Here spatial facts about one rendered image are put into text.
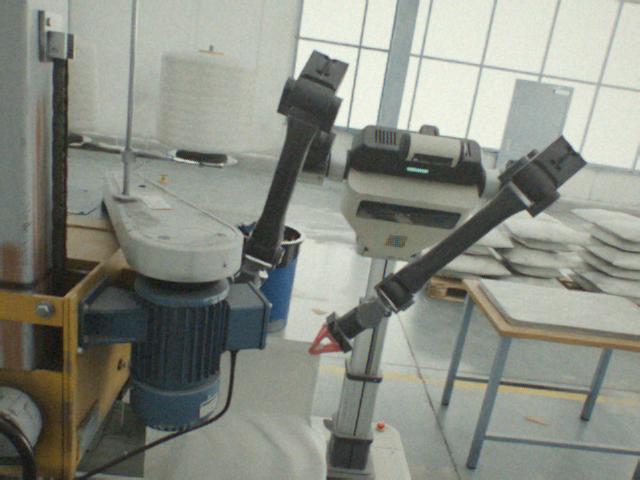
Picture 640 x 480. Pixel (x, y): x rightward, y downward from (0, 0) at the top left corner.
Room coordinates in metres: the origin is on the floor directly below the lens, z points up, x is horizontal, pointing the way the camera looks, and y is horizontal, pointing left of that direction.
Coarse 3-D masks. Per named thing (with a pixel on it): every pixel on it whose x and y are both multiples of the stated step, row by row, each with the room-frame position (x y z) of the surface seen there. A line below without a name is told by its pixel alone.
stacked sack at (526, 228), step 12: (516, 228) 4.37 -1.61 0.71; (528, 228) 4.36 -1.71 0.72; (540, 228) 4.39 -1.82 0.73; (552, 228) 4.43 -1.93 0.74; (564, 228) 4.48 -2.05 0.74; (540, 240) 4.38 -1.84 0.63; (552, 240) 4.33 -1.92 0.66; (564, 240) 4.32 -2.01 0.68; (576, 240) 4.33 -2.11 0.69; (588, 240) 4.37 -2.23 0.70
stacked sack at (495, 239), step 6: (486, 234) 4.38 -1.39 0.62; (492, 234) 4.40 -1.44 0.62; (498, 234) 4.45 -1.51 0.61; (480, 240) 4.33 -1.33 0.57; (486, 240) 4.33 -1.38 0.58; (492, 240) 4.33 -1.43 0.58; (498, 240) 4.33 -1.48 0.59; (504, 240) 4.35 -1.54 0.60; (486, 246) 4.36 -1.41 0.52; (492, 246) 4.34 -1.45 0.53; (498, 246) 4.33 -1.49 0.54; (504, 246) 4.32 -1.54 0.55; (510, 246) 4.32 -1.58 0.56
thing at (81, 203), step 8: (72, 192) 1.22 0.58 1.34; (80, 192) 1.23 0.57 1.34; (88, 192) 1.24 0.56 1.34; (96, 192) 1.25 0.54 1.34; (72, 200) 1.15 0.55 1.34; (80, 200) 1.16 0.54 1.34; (88, 200) 1.17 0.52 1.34; (96, 200) 1.18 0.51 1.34; (72, 208) 1.09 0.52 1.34; (80, 208) 1.10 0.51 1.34; (88, 208) 1.11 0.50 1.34; (96, 208) 1.12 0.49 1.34; (80, 216) 1.05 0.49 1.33; (88, 216) 1.06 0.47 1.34; (96, 216) 1.07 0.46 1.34; (104, 216) 1.07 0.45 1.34
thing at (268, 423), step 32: (224, 352) 1.14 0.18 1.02; (256, 352) 1.14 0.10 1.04; (288, 352) 1.14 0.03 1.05; (224, 384) 1.14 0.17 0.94; (256, 384) 1.14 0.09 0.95; (288, 384) 1.14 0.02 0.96; (224, 416) 1.12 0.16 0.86; (256, 416) 1.13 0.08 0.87; (288, 416) 1.14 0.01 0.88; (192, 448) 1.08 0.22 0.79; (224, 448) 1.08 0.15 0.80; (256, 448) 1.08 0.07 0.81; (288, 448) 1.09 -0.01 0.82; (320, 448) 1.12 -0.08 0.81
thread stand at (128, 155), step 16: (128, 80) 0.94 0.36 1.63; (128, 96) 0.94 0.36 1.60; (128, 112) 0.94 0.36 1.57; (128, 128) 0.94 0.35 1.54; (80, 144) 0.92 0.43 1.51; (96, 144) 0.94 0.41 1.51; (128, 144) 0.94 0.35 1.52; (128, 160) 0.93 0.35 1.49; (176, 160) 0.95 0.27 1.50; (192, 160) 0.90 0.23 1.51; (208, 160) 0.92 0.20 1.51; (224, 160) 0.94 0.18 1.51; (128, 176) 0.94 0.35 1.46; (128, 192) 0.94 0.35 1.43
